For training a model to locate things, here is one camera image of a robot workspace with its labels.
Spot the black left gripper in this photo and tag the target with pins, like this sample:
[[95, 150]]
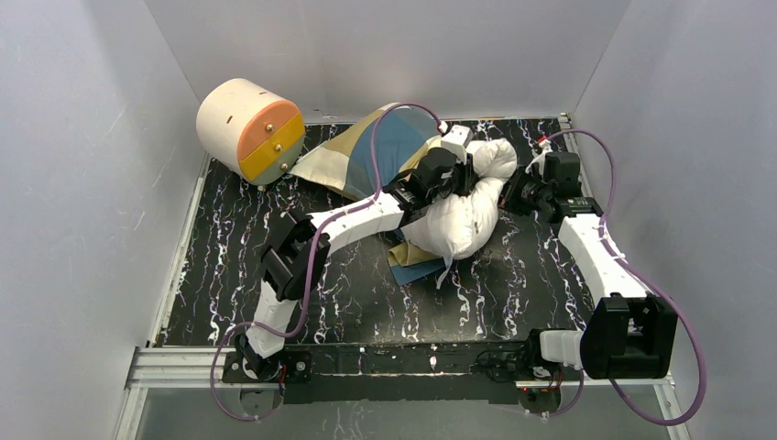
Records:
[[464, 176]]

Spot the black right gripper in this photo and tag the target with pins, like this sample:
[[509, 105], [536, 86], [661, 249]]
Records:
[[521, 193]]

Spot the white pillow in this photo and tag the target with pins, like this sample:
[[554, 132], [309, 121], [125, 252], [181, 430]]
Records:
[[457, 227]]

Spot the blue beige white pillowcase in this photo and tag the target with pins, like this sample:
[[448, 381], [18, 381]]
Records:
[[368, 155]]

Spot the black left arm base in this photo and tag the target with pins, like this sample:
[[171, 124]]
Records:
[[270, 375]]

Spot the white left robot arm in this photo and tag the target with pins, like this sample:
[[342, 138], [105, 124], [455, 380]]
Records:
[[292, 261]]

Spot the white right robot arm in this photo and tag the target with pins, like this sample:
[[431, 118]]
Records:
[[631, 332]]

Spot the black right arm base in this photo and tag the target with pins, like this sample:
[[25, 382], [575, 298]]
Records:
[[525, 363]]

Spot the blue pillow label tag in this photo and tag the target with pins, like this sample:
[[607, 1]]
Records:
[[447, 264]]

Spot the round cream drawer cabinet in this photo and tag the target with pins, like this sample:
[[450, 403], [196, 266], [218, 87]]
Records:
[[252, 131]]

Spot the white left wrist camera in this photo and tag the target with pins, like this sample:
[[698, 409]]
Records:
[[456, 139]]

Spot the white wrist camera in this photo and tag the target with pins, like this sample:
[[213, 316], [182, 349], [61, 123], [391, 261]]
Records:
[[456, 139], [539, 154]]

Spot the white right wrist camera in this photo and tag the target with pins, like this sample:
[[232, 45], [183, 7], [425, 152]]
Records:
[[539, 154]]

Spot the aluminium table frame rail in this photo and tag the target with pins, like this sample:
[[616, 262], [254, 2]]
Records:
[[387, 361]]

